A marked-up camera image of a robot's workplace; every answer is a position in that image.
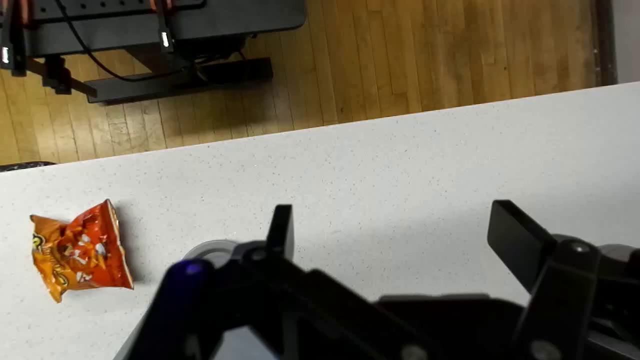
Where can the orange snack bag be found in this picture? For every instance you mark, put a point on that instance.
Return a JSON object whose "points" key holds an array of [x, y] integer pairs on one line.
{"points": [[81, 255]]}

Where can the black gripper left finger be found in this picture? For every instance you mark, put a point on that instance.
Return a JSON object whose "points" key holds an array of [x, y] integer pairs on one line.
{"points": [[280, 233]]}

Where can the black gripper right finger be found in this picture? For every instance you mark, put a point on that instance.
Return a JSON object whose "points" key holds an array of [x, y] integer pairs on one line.
{"points": [[520, 242]]}

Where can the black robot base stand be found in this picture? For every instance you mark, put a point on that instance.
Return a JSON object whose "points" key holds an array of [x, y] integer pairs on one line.
{"points": [[185, 45]]}

